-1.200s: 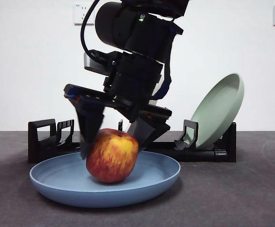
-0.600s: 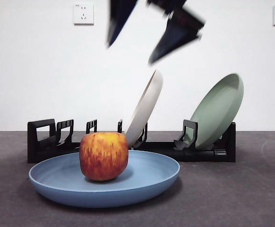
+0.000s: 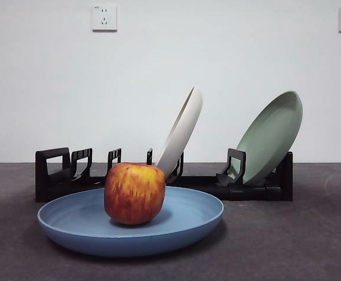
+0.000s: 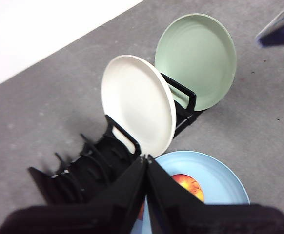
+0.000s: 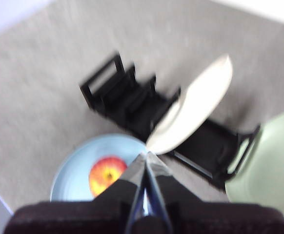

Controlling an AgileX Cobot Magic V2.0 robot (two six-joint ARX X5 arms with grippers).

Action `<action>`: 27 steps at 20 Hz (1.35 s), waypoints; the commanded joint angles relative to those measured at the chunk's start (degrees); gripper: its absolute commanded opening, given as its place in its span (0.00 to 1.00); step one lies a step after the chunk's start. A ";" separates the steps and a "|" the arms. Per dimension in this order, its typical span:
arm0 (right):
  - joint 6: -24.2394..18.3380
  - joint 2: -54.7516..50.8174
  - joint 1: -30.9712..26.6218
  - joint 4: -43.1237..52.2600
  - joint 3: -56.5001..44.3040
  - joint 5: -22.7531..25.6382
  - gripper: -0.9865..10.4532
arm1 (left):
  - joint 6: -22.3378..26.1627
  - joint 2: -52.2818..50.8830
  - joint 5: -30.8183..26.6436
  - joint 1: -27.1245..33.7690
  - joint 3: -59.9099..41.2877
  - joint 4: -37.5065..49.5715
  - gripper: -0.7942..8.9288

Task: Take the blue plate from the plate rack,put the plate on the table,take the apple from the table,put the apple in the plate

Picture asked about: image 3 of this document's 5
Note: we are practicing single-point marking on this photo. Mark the red yellow apple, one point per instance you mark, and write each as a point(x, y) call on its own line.
point(135, 193)

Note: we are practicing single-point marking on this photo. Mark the blue round plate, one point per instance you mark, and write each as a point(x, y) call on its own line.
point(79, 225)

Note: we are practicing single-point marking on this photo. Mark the beige round plate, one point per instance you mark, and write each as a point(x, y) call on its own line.
point(185, 128)

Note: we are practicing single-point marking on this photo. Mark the black plate rack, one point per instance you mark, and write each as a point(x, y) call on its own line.
point(246, 193)

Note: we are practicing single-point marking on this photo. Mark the green round plate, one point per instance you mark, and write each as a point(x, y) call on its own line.
point(270, 134)

